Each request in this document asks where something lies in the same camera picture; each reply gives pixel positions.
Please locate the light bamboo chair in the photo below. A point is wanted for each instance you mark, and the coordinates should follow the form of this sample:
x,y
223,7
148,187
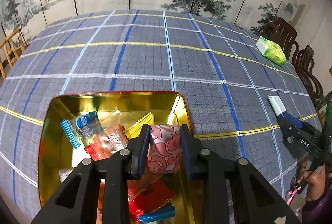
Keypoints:
x,y
12,47

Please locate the blue plaid tablecloth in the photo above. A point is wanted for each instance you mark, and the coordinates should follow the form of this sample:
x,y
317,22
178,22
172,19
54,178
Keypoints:
x,y
214,65

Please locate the blue clear snack packet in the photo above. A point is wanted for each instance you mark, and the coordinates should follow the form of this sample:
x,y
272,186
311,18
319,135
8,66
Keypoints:
x,y
82,129

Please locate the right hand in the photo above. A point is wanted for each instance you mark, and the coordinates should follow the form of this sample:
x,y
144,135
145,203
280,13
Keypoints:
x,y
316,183

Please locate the orange snack bag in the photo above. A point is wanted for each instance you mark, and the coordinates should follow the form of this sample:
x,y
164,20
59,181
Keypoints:
x,y
134,130

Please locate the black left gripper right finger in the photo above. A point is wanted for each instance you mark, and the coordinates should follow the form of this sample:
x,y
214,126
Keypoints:
x,y
254,200

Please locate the red snack packet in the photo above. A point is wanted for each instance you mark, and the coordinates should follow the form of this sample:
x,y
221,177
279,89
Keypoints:
x,y
153,198

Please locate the blue white biscuit pack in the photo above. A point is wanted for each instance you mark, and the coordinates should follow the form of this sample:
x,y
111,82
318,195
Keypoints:
x,y
280,111

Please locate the small blue candy packet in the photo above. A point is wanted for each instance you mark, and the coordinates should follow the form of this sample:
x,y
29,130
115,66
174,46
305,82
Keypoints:
x,y
164,215

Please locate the green tissue pack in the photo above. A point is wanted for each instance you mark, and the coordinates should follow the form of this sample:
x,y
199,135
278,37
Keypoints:
x,y
271,51

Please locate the dark wooden chair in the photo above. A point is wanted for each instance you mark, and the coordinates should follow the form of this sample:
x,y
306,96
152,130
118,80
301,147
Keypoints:
x,y
282,33
303,63

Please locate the pink patterned snack packet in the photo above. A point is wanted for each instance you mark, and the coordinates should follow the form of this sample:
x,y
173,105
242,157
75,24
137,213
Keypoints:
x,y
164,149

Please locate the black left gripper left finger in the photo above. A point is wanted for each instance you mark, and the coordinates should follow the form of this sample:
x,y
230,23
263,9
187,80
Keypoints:
x,y
76,200

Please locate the clear orange twist snack packet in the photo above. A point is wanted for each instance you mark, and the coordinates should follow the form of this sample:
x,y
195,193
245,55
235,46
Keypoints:
x,y
105,136

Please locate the gold metal tin tray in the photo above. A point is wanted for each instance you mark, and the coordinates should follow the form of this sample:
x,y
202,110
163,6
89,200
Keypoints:
x,y
55,150

